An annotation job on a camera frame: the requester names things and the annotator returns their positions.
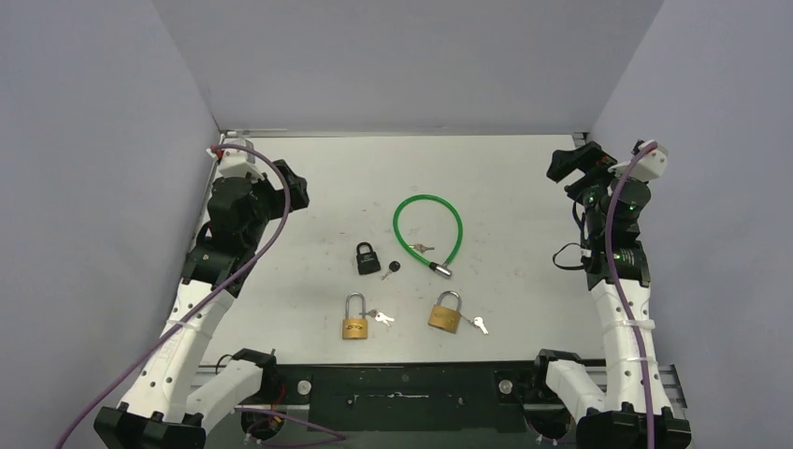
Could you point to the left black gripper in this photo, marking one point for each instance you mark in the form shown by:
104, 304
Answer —
279, 196

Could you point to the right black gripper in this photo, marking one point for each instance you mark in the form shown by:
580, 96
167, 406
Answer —
579, 171

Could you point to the black padlock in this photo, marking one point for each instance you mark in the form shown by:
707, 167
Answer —
367, 260

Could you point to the black-headed key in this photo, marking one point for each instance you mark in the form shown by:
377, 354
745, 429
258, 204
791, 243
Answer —
393, 267

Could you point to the brass padlock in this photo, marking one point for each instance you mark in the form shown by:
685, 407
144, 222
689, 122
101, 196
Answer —
444, 318
355, 328

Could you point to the brass padlock keys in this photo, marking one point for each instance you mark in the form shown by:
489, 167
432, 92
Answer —
380, 317
476, 322

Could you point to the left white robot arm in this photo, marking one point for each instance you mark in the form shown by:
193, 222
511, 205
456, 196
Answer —
161, 409

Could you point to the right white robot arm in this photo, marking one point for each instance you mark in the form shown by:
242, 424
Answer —
633, 410

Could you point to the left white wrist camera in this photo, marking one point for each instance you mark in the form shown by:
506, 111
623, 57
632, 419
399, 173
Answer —
235, 163

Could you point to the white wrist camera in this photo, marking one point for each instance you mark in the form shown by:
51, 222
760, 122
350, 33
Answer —
653, 165
235, 163

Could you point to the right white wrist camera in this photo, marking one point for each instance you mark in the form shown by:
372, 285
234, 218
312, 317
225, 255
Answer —
653, 165

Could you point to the cable lock keys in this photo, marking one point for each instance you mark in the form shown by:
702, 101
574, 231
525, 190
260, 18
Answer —
421, 248

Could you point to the green cable lock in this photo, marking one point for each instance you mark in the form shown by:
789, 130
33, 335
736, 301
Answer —
441, 269

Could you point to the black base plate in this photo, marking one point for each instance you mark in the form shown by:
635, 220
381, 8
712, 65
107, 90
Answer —
501, 395

